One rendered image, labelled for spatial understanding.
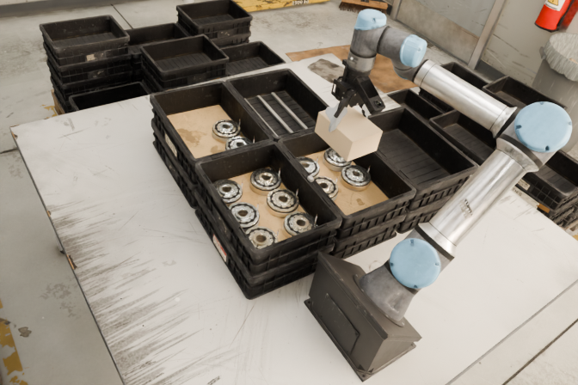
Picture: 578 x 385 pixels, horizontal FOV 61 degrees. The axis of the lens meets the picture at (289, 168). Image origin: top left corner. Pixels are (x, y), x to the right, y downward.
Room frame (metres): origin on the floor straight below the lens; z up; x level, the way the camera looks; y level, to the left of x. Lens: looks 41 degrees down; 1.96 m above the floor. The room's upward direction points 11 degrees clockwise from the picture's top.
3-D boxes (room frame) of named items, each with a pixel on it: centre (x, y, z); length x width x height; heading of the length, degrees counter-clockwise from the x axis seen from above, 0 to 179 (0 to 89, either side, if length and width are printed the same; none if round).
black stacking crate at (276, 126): (1.56, 0.07, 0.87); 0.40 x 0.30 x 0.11; 39
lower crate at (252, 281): (1.06, 0.05, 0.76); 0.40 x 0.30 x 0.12; 39
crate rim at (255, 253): (1.06, 0.05, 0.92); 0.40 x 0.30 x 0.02; 39
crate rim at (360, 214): (1.25, -0.18, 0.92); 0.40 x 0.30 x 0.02; 39
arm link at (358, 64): (1.24, -0.14, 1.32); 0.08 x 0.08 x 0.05
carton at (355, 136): (1.23, -0.16, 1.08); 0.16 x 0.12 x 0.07; 42
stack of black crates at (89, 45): (2.39, 1.24, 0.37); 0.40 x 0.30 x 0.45; 132
